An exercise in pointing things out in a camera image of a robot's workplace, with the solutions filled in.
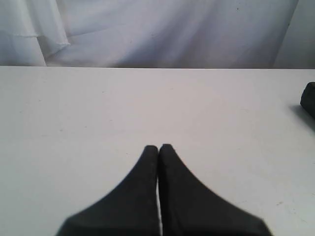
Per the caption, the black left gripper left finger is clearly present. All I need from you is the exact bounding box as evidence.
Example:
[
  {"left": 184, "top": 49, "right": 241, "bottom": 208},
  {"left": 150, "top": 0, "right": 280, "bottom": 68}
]
[{"left": 58, "top": 146, "right": 159, "bottom": 236}]

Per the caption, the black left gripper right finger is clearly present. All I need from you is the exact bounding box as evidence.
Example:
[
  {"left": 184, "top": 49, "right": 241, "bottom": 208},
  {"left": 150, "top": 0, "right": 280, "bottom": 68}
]
[{"left": 158, "top": 144, "right": 271, "bottom": 236}]

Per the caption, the black plastic tool case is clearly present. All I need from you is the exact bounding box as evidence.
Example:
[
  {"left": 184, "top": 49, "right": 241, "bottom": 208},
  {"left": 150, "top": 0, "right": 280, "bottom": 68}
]
[{"left": 300, "top": 82, "right": 315, "bottom": 113}]

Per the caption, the white backdrop curtain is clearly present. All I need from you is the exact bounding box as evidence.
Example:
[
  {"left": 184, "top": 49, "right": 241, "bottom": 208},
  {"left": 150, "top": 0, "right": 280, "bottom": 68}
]
[{"left": 0, "top": 0, "right": 315, "bottom": 69}]

